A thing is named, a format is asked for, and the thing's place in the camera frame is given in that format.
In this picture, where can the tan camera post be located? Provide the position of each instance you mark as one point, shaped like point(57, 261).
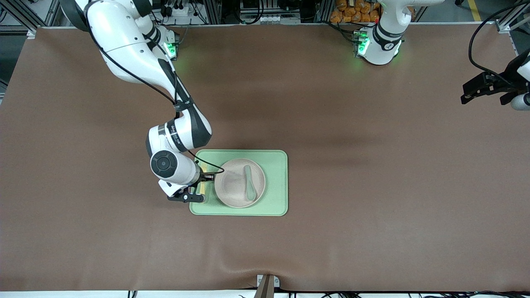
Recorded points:
point(265, 289)

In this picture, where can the yellow plastic fork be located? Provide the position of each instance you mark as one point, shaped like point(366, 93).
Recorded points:
point(203, 187)

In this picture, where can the beige round plate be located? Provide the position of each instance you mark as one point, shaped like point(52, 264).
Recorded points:
point(232, 190)

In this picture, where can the green plastic spoon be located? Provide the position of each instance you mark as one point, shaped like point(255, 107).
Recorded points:
point(251, 191)

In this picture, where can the grey metal bracket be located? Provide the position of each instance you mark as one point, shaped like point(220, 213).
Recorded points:
point(259, 282)

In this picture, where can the white connector strip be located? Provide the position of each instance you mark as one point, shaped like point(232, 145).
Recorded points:
point(269, 18)

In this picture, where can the white power strip with plugs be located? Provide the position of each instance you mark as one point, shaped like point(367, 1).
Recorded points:
point(182, 11)

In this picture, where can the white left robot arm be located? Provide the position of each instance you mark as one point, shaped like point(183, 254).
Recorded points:
point(383, 45)

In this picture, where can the light green rectangular tray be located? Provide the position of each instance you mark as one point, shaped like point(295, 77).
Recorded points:
point(275, 186)

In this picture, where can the aluminium frame strut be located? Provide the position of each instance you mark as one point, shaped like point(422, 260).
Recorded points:
point(22, 16)
point(213, 12)
point(325, 10)
point(53, 12)
point(511, 18)

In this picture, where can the brown table cover cloth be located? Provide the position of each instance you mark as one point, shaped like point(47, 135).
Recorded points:
point(83, 227)

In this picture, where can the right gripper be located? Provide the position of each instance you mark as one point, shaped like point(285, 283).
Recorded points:
point(203, 178)

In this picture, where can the orange packages pile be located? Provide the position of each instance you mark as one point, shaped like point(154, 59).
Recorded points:
point(352, 12)

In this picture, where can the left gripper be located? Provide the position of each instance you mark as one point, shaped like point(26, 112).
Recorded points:
point(506, 82)

